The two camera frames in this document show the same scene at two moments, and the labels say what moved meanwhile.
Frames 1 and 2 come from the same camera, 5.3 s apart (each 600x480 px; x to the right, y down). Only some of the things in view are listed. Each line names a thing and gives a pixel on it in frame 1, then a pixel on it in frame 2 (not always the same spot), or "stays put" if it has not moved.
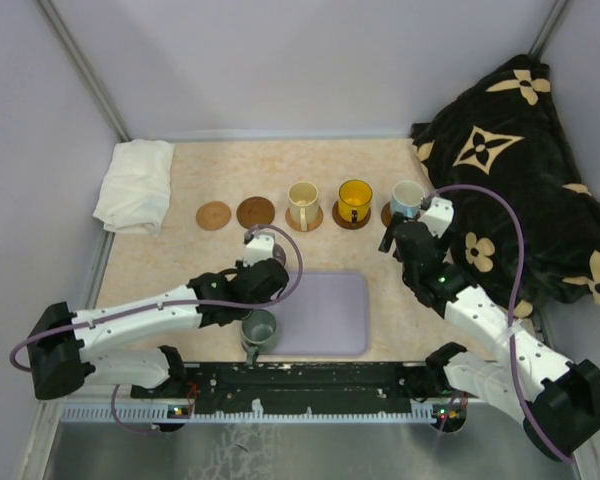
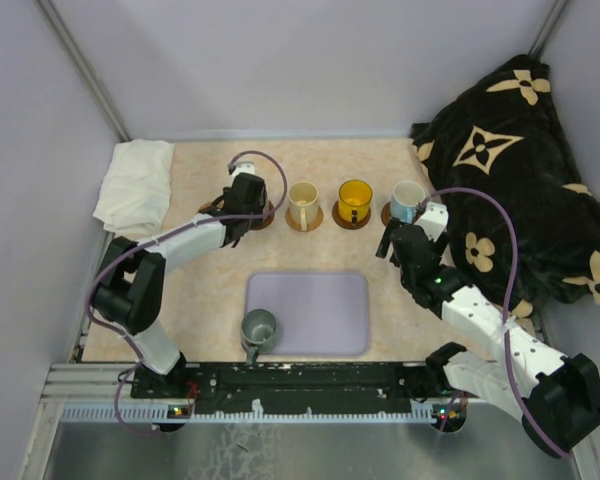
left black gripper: x=240 y=267 → x=258 y=208
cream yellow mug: x=303 y=203 stays put
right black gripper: x=389 y=236 stays put
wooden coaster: x=346 y=224 stays put
